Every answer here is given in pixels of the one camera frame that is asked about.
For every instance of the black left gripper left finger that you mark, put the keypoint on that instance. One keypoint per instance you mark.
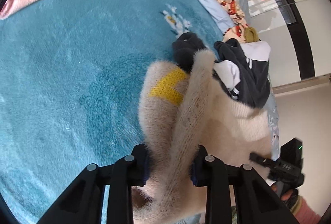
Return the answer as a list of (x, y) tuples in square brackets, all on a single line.
[(82, 200)]

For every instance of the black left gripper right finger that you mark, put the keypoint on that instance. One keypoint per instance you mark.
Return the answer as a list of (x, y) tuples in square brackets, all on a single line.
[(255, 201)]

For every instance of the beige fuzzy knit sweater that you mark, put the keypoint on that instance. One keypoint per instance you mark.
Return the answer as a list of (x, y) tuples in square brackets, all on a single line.
[(178, 112)]

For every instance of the person's right hand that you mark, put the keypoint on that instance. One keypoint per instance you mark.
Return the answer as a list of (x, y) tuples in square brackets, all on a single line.
[(289, 198)]

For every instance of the black and white jacket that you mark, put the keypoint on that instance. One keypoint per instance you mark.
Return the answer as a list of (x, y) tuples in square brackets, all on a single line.
[(242, 68)]

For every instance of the teal floral bed blanket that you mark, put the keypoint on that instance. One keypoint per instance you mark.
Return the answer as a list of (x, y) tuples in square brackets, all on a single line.
[(71, 76)]

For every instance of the cartoon print cream garment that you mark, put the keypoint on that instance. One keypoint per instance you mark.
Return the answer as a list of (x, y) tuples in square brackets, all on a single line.
[(241, 31)]

